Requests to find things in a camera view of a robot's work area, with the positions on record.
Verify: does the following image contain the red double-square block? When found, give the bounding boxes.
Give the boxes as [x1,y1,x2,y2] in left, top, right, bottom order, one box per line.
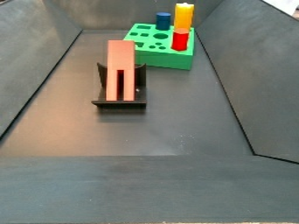
[107,40,135,101]

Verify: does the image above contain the green foam shape board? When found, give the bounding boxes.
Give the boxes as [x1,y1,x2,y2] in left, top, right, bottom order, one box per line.
[125,24,194,70]

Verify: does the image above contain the black curved holder stand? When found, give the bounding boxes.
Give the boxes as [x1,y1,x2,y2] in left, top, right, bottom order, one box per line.
[91,63,147,109]

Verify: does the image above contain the red hexagonal prism block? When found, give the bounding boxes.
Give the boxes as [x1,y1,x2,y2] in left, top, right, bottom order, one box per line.
[173,28,190,51]

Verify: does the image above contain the blue cylinder block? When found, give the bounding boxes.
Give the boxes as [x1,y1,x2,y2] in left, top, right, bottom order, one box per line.
[155,12,171,31]

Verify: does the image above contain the yellow star prism block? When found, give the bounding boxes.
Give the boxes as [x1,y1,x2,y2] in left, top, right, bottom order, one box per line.
[174,3,194,30]

